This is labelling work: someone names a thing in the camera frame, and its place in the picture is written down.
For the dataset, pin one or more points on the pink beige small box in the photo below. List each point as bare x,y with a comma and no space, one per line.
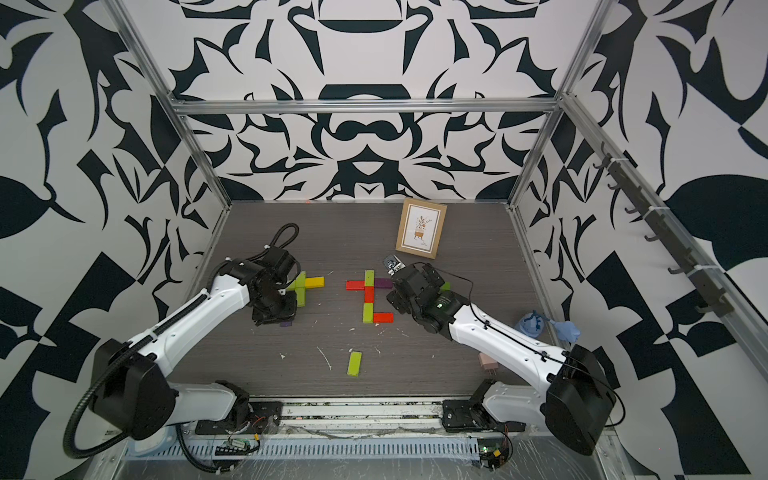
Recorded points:
487,362

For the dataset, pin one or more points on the wooden picture frame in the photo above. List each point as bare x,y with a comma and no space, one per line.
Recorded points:
420,228

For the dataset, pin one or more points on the green circuit board left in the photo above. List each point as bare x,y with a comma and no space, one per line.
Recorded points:
238,447

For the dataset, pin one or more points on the yellow block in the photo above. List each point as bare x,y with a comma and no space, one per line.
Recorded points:
314,282

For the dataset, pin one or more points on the lime block bottom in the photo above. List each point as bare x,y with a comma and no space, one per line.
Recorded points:
368,313

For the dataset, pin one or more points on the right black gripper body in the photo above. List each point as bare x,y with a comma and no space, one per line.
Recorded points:
395,299

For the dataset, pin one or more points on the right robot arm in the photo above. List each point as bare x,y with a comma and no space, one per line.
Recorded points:
570,396

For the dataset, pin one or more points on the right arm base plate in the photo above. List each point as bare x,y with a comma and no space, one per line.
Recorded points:
460,416

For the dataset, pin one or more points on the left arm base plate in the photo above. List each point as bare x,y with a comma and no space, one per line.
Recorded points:
259,417

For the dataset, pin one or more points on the circuit board right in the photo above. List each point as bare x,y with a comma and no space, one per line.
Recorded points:
494,452

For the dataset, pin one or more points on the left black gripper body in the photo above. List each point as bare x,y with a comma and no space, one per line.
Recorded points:
283,307

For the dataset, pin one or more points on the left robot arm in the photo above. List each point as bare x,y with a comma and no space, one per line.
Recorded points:
130,388

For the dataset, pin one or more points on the wall hook rail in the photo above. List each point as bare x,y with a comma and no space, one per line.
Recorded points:
690,260

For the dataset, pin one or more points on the white cable duct strip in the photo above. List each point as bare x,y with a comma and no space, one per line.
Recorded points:
460,448

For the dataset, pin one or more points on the aluminium front rail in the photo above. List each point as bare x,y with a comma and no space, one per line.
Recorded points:
384,414

